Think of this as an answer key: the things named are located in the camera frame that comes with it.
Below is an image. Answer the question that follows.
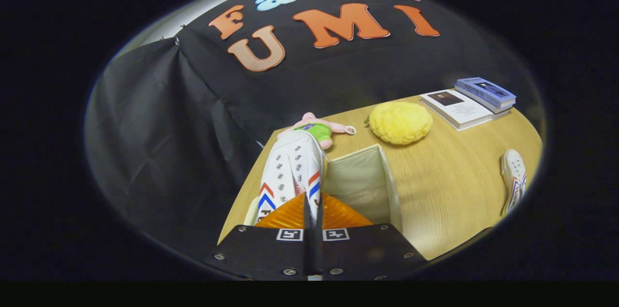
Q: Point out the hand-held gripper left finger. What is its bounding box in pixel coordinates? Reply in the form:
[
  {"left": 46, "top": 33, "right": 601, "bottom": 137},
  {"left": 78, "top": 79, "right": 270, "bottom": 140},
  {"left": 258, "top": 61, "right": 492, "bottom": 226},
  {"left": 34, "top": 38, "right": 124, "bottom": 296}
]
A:
[{"left": 203, "top": 193, "right": 315, "bottom": 281}]

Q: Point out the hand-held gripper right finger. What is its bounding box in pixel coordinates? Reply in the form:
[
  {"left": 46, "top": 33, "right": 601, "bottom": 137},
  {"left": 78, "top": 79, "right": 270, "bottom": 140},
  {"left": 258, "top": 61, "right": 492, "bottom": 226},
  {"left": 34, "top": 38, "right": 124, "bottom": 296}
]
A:
[{"left": 312, "top": 193, "right": 428, "bottom": 281}]

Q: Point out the beige fabric storage box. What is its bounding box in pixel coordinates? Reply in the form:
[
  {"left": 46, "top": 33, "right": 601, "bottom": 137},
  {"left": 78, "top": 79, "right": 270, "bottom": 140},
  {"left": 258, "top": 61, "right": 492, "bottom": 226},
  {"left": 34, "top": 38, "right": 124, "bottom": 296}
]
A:
[{"left": 244, "top": 144, "right": 403, "bottom": 233}]

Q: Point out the white striped canvas shoe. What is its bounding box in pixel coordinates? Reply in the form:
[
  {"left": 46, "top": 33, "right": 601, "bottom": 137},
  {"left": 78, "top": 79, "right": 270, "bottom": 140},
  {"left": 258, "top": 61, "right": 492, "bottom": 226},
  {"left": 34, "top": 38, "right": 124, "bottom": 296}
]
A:
[
  {"left": 256, "top": 131, "right": 329, "bottom": 225},
  {"left": 500, "top": 149, "right": 528, "bottom": 217}
]

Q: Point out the pink starfish plush toy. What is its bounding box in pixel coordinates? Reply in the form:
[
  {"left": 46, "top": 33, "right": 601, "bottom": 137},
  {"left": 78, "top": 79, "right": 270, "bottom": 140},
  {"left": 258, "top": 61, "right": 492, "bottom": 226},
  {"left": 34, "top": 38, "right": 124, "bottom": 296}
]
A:
[{"left": 277, "top": 112, "right": 357, "bottom": 150}]

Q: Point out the yellow plush ball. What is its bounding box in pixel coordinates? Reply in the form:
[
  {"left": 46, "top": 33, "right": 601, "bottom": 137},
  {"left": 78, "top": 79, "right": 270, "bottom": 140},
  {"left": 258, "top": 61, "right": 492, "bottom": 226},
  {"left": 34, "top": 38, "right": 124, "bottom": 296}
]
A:
[{"left": 364, "top": 101, "right": 434, "bottom": 146}]

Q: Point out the white book with dark photo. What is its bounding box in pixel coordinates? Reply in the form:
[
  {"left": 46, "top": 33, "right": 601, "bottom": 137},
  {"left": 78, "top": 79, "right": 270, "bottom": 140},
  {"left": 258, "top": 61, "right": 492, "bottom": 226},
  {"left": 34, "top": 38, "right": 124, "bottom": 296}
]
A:
[{"left": 420, "top": 89, "right": 511, "bottom": 131}]

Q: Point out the grey-blue book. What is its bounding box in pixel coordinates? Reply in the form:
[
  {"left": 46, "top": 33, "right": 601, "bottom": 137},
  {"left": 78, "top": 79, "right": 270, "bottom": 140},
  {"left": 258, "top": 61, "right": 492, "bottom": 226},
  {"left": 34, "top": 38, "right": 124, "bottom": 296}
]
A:
[{"left": 454, "top": 86, "right": 514, "bottom": 115}]

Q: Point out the blue book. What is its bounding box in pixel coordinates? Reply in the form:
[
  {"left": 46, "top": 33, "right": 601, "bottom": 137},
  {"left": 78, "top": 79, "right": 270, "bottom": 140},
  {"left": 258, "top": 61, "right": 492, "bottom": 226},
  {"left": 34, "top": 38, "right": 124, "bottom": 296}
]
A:
[{"left": 456, "top": 77, "right": 517, "bottom": 108}]

